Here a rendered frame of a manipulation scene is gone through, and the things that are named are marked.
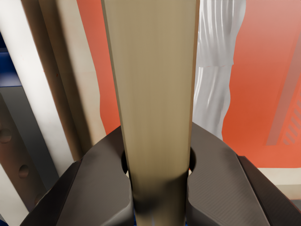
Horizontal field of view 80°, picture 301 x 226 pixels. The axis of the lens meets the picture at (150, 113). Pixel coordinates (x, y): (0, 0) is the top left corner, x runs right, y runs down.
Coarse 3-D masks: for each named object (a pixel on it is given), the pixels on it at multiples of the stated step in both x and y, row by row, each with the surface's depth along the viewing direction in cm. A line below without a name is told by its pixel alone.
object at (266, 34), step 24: (96, 0) 23; (264, 0) 22; (288, 0) 22; (96, 24) 24; (264, 24) 24; (288, 24) 24; (96, 48) 25; (240, 48) 25; (264, 48) 25; (288, 48) 25
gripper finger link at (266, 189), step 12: (240, 156) 9; (252, 168) 8; (252, 180) 8; (264, 180) 8; (264, 192) 7; (276, 192) 7; (264, 204) 7; (276, 204) 7; (288, 204) 7; (276, 216) 6; (288, 216) 6; (300, 216) 6
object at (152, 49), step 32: (128, 0) 5; (160, 0) 5; (192, 0) 5; (128, 32) 5; (160, 32) 5; (192, 32) 5; (128, 64) 6; (160, 64) 6; (192, 64) 6; (128, 96) 6; (160, 96) 6; (192, 96) 7; (128, 128) 7; (160, 128) 7; (128, 160) 8; (160, 160) 8; (160, 192) 9; (160, 224) 10
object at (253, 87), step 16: (240, 64) 26; (256, 64) 26; (272, 64) 26; (112, 80) 28; (240, 80) 27; (256, 80) 27; (272, 80) 27; (112, 96) 29; (240, 96) 28; (256, 96) 28; (272, 96) 28; (112, 112) 30; (240, 112) 30; (256, 112) 30; (112, 128) 32; (224, 128) 31; (240, 128) 31; (256, 128) 31; (240, 144) 33; (256, 144) 33; (256, 160) 34; (272, 160) 34; (288, 160) 34
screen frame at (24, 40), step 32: (0, 0) 20; (32, 0) 22; (0, 32) 21; (32, 32) 21; (32, 64) 23; (32, 96) 25; (64, 96) 28; (64, 128) 28; (64, 160) 31; (288, 192) 36
